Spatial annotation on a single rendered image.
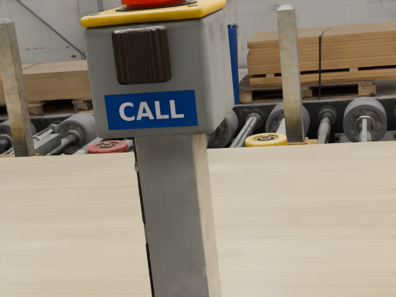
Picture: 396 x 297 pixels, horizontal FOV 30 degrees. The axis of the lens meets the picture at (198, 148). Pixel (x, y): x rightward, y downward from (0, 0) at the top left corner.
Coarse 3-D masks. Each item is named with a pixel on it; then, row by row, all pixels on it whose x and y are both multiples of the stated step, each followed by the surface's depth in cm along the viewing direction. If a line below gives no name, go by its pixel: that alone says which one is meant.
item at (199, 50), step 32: (224, 0) 45; (96, 32) 41; (192, 32) 39; (224, 32) 44; (96, 64) 41; (192, 64) 40; (224, 64) 44; (96, 96) 42; (224, 96) 44; (96, 128) 42; (160, 128) 41; (192, 128) 41
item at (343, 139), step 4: (388, 132) 201; (392, 132) 201; (336, 136) 204; (340, 136) 203; (344, 136) 202; (384, 136) 198; (388, 136) 197; (392, 136) 197; (232, 140) 211; (336, 140) 204; (340, 140) 198; (344, 140) 198; (348, 140) 197; (380, 140) 194; (384, 140) 194; (388, 140) 193; (392, 140) 193
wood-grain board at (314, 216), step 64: (0, 192) 125; (64, 192) 121; (128, 192) 118; (256, 192) 111; (320, 192) 108; (384, 192) 105; (0, 256) 96; (64, 256) 93; (128, 256) 91; (256, 256) 87; (320, 256) 85; (384, 256) 84
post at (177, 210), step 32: (160, 160) 44; (192, 160) 43; (160, 192) 44; (192, 192) 44; (160, 224) 45; (192, 224) 44; (160, 256) 45; (192, 256) 45; (160, 288) 46; (192, 288) 45
